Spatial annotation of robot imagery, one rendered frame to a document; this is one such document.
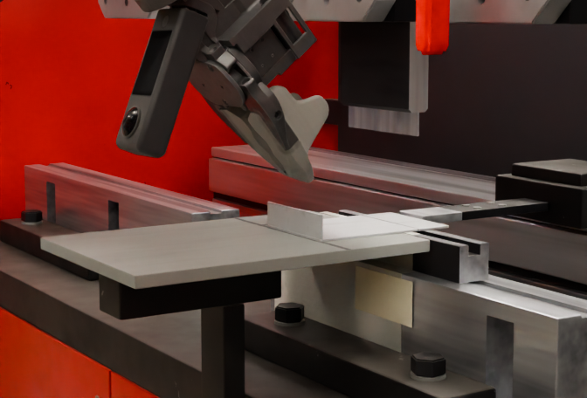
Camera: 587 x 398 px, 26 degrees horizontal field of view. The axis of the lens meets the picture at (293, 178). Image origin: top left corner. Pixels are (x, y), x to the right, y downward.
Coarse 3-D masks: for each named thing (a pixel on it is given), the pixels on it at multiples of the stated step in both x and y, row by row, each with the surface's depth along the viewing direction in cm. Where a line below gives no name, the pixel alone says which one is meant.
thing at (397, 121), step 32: (352, 32) 111; (384, 32) 107; (352, 64) 112; (384, 64) 108; (416, 64) 105; (352, 96) 112; (384, 96) 108; (416, 96) 106; (384, 128) 110; (416, 128) 106
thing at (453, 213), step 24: (528, 168) 123; (552, 168) 121; (576, 168) 121; (504, 192) 125; (528, 192) 122; (552, 192) 119; (576, 192) 117; (432, 216) 112; (456, 216) 114; (480, 216) 115; (528, 216) 122; (552, 216) 119; (576, 216) 117
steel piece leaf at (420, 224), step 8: (368, 216) 113; (376, 216) 113; (384, 216) 113; (392, 216) 113; (400, 216) 113; (408, 216) 113; (400, 224) 109; (408, 224) 109; (416, 224) 109; (424, 224) 109; (432, 224) 109; (440, 224) 109
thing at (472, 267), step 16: (432, 240) 103; (448, 240) 105; (464, 240) 103; (416, 256) 105; (432, 256) 103; (448, 256) 101; (464, 256) 101; (480, 256) 101; (432, 272) 103; (448, 272) 102; (464, 272) 101; (480, 272) 102
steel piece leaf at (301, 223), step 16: (272, 208) 108; (288, 208) 106; (272, 224) 108; (288, 224) 106; (304, 224) 104; (320, 224) 102; (336, 224) 109; (352, 224) 109; (368, 224) 109; (384, 224) 109; (320, 240) 102
